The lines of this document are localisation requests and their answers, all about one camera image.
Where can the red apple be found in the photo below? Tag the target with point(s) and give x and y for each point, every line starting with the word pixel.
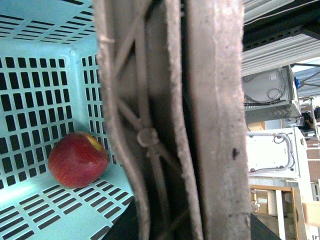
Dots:
pixel 77 160

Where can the light blue plastic basket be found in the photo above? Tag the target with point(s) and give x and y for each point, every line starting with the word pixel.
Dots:
pixel 50 87

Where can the white appliance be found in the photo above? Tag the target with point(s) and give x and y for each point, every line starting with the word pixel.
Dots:
pixel 277 153

